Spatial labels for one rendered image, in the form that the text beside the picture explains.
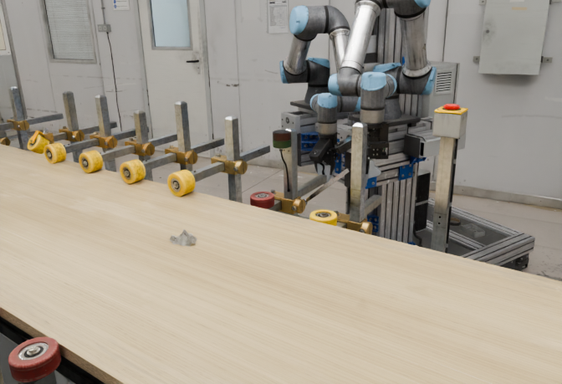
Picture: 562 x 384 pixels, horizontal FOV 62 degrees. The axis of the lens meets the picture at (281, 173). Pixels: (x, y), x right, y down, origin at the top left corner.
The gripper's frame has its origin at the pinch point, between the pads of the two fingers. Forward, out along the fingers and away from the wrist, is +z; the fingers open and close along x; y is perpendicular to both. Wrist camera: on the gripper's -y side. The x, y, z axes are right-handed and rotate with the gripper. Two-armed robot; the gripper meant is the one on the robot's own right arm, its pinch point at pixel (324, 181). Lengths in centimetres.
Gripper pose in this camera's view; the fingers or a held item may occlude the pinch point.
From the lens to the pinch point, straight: 189.5
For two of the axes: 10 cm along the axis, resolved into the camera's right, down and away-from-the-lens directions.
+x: -8.3, -1.6, 5.4
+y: 5.6, -2.7, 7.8
